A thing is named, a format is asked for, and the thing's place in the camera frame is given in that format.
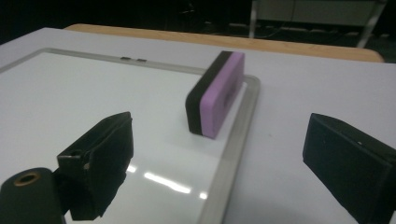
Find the white table sheet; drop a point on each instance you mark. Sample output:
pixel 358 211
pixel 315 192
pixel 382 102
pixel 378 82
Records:
pixel 311 90

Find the purple and black whiteboard eraser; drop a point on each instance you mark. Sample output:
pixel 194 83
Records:
pixel 218 96

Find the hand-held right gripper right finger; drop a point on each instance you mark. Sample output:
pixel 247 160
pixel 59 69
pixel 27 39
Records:
pixel 351 161

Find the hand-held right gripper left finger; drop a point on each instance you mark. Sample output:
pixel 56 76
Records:
pixel 102 155

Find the silver framed whiteboard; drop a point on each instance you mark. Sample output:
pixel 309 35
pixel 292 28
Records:
pixel 77 93

